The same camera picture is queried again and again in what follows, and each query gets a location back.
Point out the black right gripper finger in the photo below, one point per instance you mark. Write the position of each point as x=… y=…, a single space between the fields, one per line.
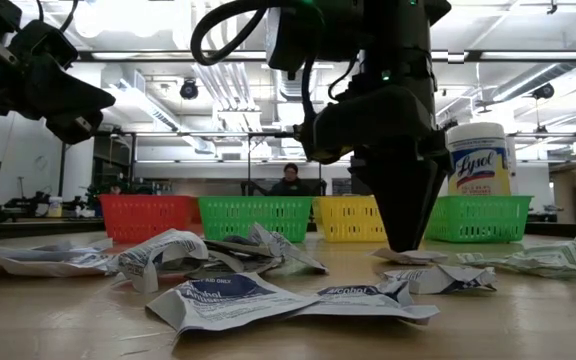
x=423 y=200
x=388 y=200

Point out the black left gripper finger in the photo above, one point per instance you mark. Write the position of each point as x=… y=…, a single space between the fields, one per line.
x=70 y=85
x=75 y=112

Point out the yellow plastic slotted basket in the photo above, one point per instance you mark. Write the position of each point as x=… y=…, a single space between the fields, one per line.
x=343 y=220

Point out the Lysol wipes canister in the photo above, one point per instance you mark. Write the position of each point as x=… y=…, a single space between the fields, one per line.
x=483 y=170

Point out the green plastic slotted basket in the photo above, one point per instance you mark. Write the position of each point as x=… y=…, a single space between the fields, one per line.
x=488 y=220
x=248 y=212

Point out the white jar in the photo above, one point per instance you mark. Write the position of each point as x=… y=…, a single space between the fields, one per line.
x=55 y=207

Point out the person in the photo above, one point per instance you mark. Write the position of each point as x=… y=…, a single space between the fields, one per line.
x=290 y=186

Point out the red plastic slotted basket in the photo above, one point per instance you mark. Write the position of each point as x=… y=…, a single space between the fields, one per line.
x=143 y=220

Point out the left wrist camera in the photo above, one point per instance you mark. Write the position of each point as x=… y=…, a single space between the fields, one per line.
x=43 y=45

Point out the black hanging camera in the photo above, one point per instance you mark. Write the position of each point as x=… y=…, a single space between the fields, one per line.
x=543 y=91
x=188 y=89

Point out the black workstation frame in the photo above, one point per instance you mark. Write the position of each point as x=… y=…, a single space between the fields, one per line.
x=248 y=150

